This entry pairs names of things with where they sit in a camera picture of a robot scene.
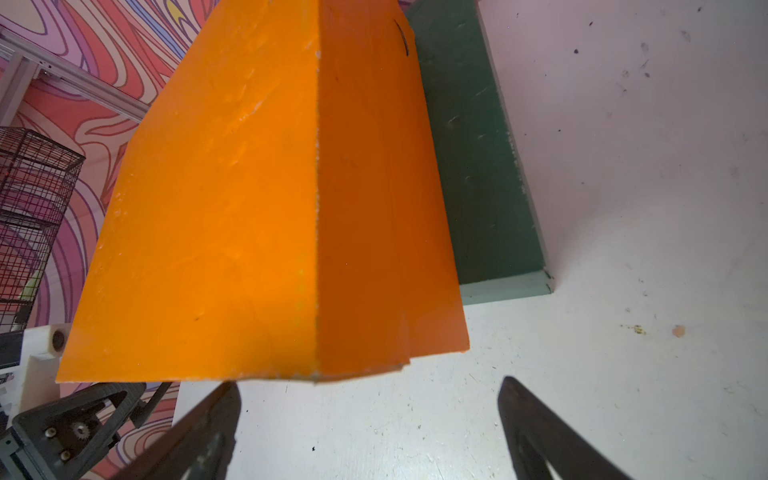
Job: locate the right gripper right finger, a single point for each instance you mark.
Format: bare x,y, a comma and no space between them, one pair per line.
541,445

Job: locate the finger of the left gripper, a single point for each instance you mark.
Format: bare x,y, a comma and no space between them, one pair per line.
65,438

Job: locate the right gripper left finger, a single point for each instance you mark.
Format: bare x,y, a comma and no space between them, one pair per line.
199,446

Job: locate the green shoebox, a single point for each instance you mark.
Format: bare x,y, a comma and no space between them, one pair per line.
494,228

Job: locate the orange shoebox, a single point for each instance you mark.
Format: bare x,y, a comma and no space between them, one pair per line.
278,213

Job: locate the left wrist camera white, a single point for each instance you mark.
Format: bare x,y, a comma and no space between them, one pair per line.
30,361

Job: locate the black wire basket left wall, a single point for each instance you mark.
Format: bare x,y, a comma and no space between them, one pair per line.
38,178

